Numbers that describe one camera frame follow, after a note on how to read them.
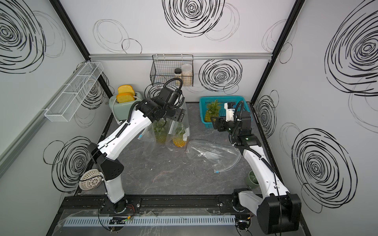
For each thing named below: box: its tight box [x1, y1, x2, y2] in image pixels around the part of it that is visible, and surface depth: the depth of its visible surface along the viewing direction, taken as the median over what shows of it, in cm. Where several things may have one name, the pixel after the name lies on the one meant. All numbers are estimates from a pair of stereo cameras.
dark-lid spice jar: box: [174, 67, 183, 79], surface depth 86 cm
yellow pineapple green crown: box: [204, 99, 222, 122], surface depth 95 cm
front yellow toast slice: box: [116, 92, 135, 104], surface depth 99 cm
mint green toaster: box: [108, 91, 143, 121], surface depth 101 cm
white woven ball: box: [79, 168, 105, 191], surface depth 80 cm
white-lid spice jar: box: [181, 63, 193, 87], surface depth 86 cm
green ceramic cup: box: [246, 170, 260, 189], surface depth 76 cm
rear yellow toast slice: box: [117, 84, 136, 96], surface depth 101 cm
